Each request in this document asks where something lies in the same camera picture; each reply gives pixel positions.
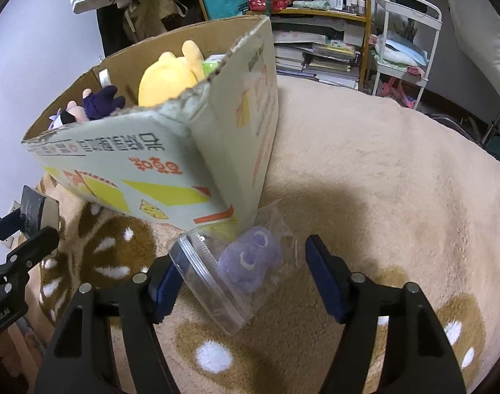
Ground wooden shelf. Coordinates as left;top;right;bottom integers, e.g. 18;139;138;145
184;0;378;91

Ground metal light stand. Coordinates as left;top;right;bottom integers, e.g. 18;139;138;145
480;104;500;148

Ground beige deer print blanket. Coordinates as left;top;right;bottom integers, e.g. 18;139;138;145
28;76;500;394

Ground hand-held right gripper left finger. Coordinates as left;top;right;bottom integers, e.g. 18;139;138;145
32;260;185;394

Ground pile of small colourful toys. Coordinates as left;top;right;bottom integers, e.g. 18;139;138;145
377;76;417;109

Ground beige hanging coat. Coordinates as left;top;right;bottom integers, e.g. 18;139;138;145
122;0;205;44

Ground dark purple plush doll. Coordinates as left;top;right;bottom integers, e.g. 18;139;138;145
82;85;126;121

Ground light green pouch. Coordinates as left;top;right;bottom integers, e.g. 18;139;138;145
293;0;330;11

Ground black hanging clothes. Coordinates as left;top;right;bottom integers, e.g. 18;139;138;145
96;2;140;56

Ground purple squishy toy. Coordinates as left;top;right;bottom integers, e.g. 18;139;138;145
217;227;283;294

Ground pink plush toy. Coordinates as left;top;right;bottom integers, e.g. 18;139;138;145
66;100;88;124

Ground white utility cart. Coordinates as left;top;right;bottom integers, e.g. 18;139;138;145
371;0;443;111

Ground white softbox light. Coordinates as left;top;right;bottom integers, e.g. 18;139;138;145
436;0;500;107

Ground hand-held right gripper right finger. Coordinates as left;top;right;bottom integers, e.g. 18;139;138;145
305;234;468;394

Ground clear zip bag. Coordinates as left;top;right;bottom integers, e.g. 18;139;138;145
168;203;300;335

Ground stack of books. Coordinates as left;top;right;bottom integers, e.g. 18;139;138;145
272;18;363;90

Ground cardboard box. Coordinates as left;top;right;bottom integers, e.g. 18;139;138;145
21;14;280;232

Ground light green soft toy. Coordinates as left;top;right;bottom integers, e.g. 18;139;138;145
201;54;230;81

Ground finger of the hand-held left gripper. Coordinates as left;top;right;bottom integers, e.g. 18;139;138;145
0;208;28;248
0;227;60;285

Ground yellow plush toy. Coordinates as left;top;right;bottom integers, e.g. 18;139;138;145
138;40;205;106

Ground blue and white cloth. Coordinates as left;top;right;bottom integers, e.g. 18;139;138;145
375;31;430;68

